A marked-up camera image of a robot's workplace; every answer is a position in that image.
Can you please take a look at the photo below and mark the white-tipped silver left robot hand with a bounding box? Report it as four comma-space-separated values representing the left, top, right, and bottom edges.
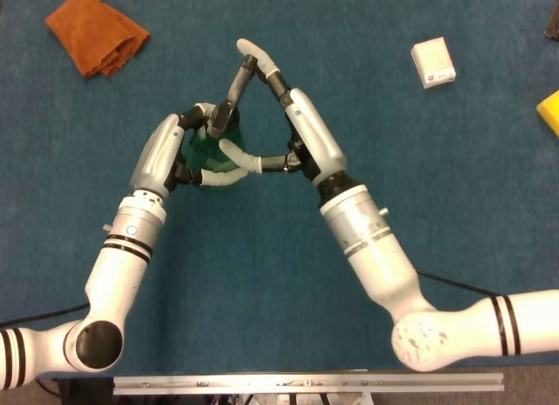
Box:
129, 101, 249, 201

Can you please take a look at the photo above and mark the white-tipped silver right robot hand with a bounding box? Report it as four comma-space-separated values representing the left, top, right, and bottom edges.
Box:
218, 38, 349, 188

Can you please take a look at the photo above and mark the green spray bottle black nozzle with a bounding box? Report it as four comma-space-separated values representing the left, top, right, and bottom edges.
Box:
182, 54, 258, 192

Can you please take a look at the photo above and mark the orange folded cloth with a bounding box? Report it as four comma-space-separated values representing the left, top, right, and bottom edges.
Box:
44, 0, 152, 79

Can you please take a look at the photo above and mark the small white box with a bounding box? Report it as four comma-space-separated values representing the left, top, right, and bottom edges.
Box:
410, 36, 458, 90

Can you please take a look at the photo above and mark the yellow sponge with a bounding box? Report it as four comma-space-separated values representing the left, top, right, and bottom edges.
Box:
535, 89, 559, 140

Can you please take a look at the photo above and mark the black base block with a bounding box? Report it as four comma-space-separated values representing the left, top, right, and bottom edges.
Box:
58, 376, 115, 405

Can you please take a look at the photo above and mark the dark handheld device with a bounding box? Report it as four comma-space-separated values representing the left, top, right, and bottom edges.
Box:
543, 0, 559, 41

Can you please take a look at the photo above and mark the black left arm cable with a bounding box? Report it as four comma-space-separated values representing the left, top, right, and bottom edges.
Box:
0, 303, 91, 329

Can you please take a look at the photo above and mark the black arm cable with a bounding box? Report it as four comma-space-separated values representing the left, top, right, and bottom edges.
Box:
413, 267, 500, 299
0, 303, 91, 329

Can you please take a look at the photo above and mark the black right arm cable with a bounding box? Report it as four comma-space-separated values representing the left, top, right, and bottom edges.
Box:
413, 267, 500, 299

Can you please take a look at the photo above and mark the aluminium profile rail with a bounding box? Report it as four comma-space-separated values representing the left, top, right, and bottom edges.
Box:
112, 372, 505, 396

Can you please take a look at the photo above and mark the black floor cable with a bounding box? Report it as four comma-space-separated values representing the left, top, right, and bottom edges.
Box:
34, 378, 62, 398

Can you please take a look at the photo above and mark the white base bracket with wires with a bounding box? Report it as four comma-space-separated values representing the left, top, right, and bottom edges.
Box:
209, 391, 376, 405

